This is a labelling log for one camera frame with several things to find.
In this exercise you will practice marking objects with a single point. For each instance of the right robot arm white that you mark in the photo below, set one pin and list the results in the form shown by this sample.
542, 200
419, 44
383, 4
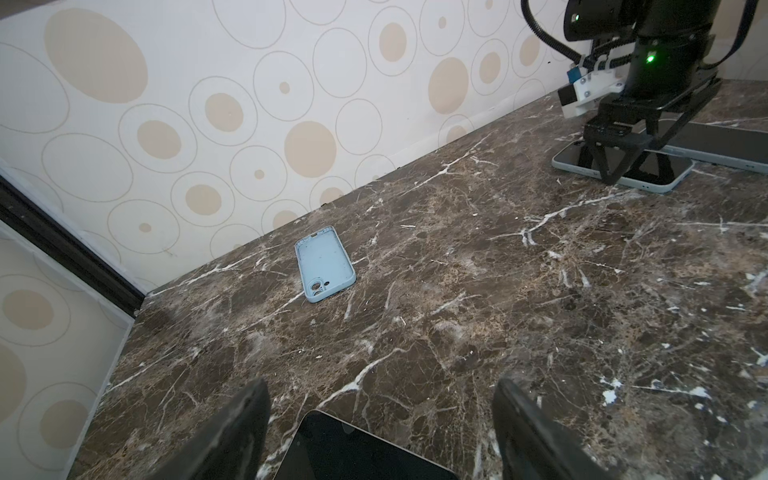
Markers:
642, 66

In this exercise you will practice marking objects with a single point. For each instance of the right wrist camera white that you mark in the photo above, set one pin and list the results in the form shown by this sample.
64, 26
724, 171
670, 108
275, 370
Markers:
584, 89

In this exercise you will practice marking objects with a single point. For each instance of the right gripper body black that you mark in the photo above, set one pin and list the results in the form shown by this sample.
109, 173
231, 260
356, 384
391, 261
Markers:
625, 123

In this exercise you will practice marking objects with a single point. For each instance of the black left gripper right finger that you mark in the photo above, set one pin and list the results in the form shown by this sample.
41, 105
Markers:
533, 446

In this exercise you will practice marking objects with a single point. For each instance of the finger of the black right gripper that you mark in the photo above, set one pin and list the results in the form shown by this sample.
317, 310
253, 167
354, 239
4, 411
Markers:
613, 158

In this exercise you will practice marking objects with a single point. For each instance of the black corner frame post left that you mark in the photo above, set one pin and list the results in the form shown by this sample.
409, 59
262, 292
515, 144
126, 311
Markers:
29, 219

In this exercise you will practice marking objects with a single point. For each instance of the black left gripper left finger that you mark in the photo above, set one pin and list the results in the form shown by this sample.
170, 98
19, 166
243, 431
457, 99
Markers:
230, 444

